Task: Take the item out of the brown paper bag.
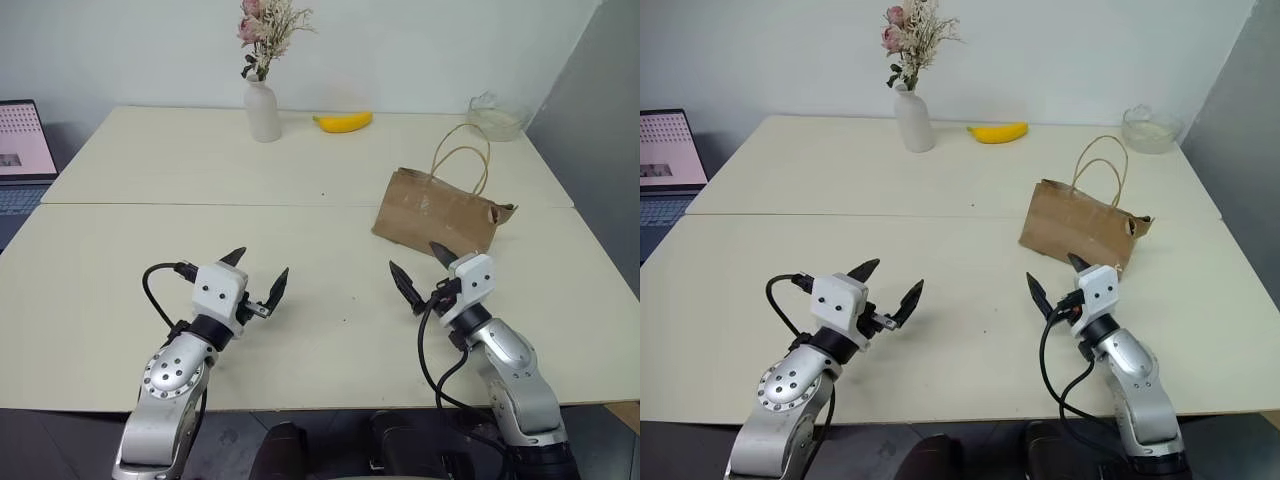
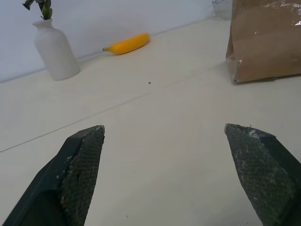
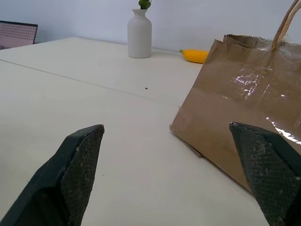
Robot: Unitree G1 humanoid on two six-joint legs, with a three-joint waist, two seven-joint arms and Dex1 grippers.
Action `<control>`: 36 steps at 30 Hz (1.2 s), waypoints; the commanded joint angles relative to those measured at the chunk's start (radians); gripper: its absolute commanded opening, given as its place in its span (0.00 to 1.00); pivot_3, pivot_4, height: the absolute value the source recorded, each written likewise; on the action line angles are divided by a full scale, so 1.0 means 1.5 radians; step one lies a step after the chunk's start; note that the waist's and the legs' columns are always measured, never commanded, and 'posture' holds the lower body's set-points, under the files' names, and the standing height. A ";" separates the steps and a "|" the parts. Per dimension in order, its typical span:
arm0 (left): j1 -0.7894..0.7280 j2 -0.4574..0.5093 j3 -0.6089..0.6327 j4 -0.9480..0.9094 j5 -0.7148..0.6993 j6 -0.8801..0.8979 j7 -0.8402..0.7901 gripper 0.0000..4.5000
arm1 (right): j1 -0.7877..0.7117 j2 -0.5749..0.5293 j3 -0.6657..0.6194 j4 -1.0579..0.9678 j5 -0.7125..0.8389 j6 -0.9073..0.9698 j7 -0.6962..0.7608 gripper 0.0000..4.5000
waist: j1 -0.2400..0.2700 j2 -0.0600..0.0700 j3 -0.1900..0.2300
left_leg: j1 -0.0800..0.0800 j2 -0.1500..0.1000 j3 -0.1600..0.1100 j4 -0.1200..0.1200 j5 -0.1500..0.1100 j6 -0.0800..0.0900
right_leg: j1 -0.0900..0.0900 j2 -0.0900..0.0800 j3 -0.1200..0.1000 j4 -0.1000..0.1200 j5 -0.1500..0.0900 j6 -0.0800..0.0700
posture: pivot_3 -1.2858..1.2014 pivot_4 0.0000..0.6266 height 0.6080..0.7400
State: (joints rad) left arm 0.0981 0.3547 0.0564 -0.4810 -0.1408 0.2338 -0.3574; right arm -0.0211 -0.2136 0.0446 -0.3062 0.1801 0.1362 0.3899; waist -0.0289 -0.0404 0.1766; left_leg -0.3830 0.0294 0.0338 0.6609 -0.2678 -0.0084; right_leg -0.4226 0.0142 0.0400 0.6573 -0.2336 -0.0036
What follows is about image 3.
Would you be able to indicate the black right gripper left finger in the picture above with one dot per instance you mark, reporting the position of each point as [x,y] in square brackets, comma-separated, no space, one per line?
[58,183]

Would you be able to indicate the brown paper bag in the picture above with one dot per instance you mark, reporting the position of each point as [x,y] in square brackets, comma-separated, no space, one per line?
[237,99]

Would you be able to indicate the white ceramic vase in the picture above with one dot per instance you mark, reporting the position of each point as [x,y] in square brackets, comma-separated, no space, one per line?
[139,35]

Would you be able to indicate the dark framed dotted screen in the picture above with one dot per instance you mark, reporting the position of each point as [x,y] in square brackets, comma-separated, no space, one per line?
[16,34]

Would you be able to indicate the green plant sprig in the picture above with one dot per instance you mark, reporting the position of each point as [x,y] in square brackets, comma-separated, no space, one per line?
[144,3]

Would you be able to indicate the yellow banana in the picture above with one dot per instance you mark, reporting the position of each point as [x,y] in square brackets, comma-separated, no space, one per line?
[195,55]

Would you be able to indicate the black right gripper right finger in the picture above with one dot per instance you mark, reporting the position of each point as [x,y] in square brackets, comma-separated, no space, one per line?
[268,169]

